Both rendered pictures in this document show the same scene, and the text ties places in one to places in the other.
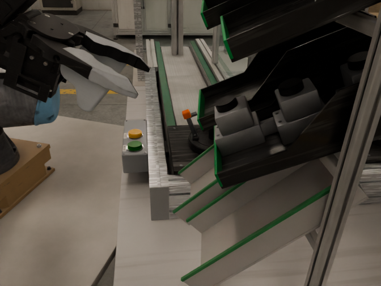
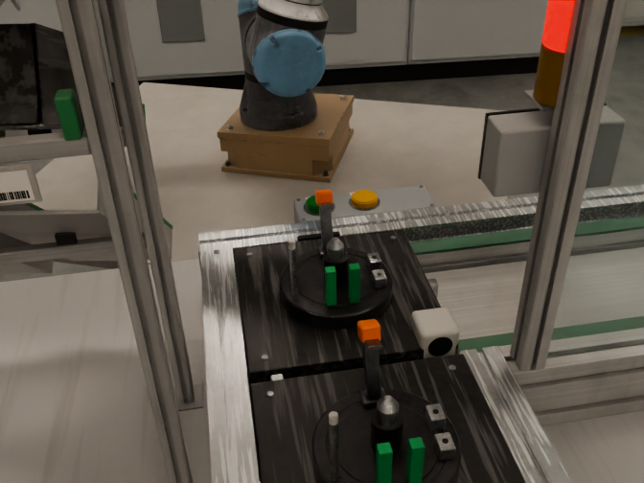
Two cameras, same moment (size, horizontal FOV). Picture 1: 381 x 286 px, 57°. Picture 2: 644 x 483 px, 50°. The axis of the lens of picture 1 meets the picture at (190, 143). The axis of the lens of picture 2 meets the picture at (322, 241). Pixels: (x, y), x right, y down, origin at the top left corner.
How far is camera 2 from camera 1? 1.10 m
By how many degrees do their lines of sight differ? 73
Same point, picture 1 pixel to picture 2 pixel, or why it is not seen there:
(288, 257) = (85, 460)
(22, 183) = (266, 156)
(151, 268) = (109, 298)
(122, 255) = not seen: hidden behind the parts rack
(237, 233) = not seen: outside the picture
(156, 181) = (214, 238)
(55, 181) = (303, 189)
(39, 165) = (301, 155)
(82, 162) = not seen: hidden behind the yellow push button
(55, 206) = (243, 201)
